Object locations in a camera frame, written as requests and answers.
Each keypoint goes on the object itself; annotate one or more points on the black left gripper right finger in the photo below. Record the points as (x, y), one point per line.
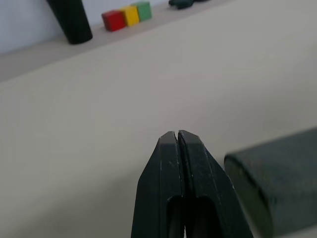
(210, 193)

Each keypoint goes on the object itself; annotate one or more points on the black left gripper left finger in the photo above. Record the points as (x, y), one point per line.
(158, 186)

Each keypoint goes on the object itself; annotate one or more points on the grey glasses case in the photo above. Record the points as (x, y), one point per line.
(284, 178)

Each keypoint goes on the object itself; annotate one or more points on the red wooden block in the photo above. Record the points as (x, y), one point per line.
(114, 21)

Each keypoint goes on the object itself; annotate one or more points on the yellow wooden block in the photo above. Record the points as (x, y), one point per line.
(131, 16)

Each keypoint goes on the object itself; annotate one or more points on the green wooden block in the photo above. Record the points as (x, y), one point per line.
(144, 11)

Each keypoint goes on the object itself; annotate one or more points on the black sunglasses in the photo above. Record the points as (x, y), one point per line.
(183, 3)

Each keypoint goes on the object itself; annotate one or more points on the black pen holder with pens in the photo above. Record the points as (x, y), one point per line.
(71, 22)

